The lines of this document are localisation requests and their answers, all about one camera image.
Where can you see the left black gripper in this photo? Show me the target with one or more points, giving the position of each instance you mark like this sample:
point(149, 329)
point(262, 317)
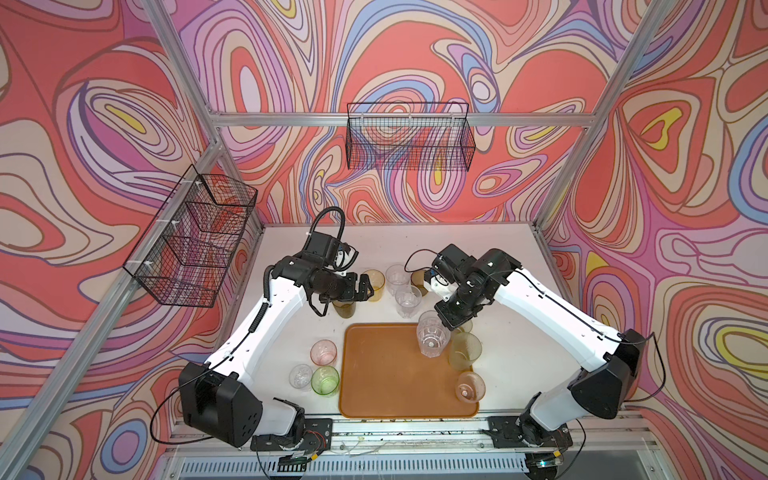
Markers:
point(350, 293)

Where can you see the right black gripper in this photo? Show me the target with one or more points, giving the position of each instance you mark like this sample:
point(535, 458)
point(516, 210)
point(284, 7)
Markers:
point(450, 320)

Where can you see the small pale green glass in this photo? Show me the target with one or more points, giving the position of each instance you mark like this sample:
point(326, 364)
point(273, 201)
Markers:
point(466, 327)

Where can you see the tall pale green glass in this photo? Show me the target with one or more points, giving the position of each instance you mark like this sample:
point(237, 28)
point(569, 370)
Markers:
point(464, 350)

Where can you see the pink glass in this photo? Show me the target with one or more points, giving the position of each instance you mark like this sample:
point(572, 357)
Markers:
point(323, 353)
point(470, 387)

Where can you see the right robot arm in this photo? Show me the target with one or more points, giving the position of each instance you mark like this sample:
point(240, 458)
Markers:
point(608, 359)

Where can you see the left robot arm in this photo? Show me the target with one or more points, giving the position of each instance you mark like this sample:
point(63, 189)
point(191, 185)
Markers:
point(219, 397)

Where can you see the brown plastic tray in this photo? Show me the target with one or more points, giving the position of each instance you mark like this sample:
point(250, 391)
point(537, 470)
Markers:
point(384, 375)

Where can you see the dark olive glass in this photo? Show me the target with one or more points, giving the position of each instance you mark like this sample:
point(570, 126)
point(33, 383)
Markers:
point(344, 309)

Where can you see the yellow glass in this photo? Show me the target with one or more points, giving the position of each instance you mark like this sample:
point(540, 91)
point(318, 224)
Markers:
point(377, 281)

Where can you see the brown glass back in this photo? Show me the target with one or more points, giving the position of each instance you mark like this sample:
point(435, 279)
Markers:
point(417, 280)

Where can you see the bright green glass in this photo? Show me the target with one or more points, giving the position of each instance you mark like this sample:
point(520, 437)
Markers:
point(325, 380)

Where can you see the small clear glass left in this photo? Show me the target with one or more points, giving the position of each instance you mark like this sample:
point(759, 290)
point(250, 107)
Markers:
point(300, 376)

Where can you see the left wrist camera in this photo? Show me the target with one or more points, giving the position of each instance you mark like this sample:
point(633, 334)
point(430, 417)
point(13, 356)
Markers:
point(328, 251)

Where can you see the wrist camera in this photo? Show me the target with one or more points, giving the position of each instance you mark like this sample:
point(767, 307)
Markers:
point(453, 264)
point(328, 251)

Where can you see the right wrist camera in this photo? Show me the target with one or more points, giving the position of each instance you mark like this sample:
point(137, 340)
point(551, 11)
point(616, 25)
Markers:
point(453, 264)

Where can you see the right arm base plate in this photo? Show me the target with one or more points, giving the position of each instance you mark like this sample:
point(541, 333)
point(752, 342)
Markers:
point(513, 432)

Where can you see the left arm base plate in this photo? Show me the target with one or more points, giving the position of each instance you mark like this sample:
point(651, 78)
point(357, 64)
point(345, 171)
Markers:
point(308, 436)

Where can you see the left black wire basket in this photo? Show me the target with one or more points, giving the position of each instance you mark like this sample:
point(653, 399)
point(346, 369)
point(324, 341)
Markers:
point(184, 257)

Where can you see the black wire basket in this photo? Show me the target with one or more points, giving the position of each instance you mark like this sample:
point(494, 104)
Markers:
point(184, 257)
point(409, 136)

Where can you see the back black wire basket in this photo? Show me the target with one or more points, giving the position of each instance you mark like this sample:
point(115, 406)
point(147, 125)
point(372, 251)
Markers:
point(409, 136)

